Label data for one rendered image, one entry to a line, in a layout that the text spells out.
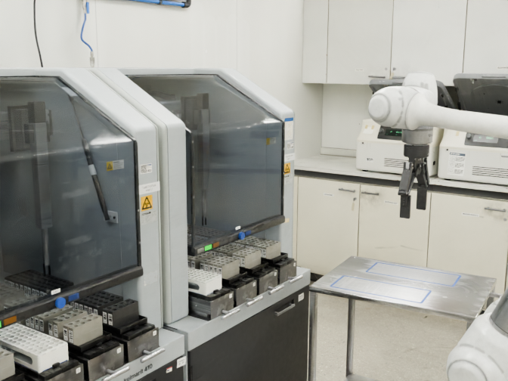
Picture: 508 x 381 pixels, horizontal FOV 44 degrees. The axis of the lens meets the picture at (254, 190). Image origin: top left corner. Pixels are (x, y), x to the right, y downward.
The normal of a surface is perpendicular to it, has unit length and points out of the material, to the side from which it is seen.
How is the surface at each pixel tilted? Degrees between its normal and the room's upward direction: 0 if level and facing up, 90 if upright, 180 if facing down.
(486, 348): 77
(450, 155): 90
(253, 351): 90
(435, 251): 90
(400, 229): 90
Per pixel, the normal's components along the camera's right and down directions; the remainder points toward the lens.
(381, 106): -0.77, 0.10
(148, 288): 0.82, 0.11
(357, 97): -0.57, 0.16
